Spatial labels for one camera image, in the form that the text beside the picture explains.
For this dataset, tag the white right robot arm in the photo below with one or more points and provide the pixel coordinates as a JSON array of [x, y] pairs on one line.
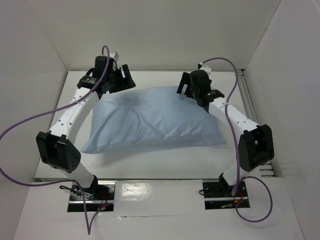
[[253, 142]]

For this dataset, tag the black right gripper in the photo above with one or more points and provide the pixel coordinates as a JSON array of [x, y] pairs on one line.
[[186, 85]]

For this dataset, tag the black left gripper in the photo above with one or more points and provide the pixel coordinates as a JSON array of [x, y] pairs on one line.
[[127, 82]]

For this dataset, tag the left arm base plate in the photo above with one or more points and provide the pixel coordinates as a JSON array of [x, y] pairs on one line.
[[103, 199]]

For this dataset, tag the light blue pillowcase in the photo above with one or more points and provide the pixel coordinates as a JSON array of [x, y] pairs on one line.
[[156, 117]]

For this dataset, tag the aluminium frame rail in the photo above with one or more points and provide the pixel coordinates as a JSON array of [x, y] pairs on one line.
[[266, 170]]

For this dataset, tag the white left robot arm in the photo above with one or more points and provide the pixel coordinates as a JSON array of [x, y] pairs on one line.
[[56, 146]]

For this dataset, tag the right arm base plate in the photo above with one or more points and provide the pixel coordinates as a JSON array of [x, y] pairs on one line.
[[218, 196]]

